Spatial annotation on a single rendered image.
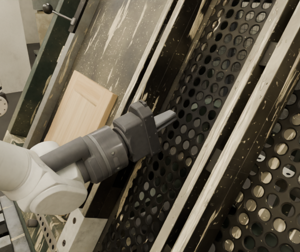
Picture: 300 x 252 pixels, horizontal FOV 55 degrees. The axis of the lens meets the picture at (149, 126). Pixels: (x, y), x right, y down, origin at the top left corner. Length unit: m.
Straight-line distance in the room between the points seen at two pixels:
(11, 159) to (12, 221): 0.82
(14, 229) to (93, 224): 0.49
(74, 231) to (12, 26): 4.33
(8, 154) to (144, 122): 0.24
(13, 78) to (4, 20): 0.85
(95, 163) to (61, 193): 0.08
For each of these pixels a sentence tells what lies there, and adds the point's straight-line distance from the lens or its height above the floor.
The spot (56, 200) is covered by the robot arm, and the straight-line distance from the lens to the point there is 0.47.
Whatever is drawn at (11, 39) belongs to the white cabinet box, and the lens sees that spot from 4.92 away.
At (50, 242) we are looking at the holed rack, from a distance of 0.90.
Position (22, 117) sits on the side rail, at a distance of 1.46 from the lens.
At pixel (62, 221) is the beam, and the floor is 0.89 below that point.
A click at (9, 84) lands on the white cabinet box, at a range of 5.04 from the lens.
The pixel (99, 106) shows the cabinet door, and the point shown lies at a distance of 0.87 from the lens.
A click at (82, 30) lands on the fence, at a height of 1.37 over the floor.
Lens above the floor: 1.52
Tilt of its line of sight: 26 degrees down
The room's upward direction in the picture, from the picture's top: straight up
